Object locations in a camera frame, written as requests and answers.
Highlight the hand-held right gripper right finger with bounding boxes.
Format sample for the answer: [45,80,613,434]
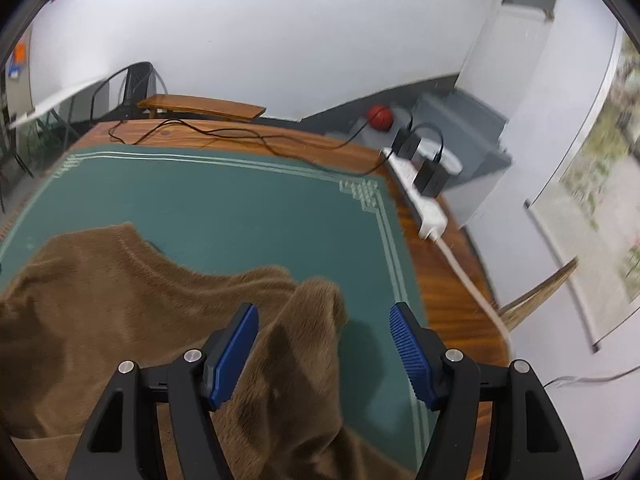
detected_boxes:
[389,301,583,480]

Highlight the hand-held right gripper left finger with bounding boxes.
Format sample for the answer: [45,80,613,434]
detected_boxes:
[65,302,260,480]

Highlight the brown fleece sweater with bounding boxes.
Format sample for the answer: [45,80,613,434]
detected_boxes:
[0,222,416,480]

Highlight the wooden stick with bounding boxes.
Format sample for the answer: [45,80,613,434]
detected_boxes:
[500,257,580,333]

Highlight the green table mat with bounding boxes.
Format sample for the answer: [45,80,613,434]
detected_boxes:
[0,144,436,480]

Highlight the white power strip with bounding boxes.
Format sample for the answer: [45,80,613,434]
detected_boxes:
[382,147,448,240]

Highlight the black power adapter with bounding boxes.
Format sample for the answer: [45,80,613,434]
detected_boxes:
[392,130,421,161]
[414,160,448,197]

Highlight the red basketball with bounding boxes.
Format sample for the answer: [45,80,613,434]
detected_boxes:
[367,105,396,132]

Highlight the long wooden bench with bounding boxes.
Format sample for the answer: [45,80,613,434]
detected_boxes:
[136,94,267,123]

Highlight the black mesh chair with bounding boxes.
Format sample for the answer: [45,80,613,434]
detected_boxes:
[92,61,161,121]

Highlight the white folding table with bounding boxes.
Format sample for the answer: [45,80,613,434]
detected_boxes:
[7,77,108,131]

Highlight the white power strip cord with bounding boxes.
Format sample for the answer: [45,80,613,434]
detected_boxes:
[435,237,513,356]

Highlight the long black cable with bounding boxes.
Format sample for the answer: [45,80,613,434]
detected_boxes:
[107,119,388,177]

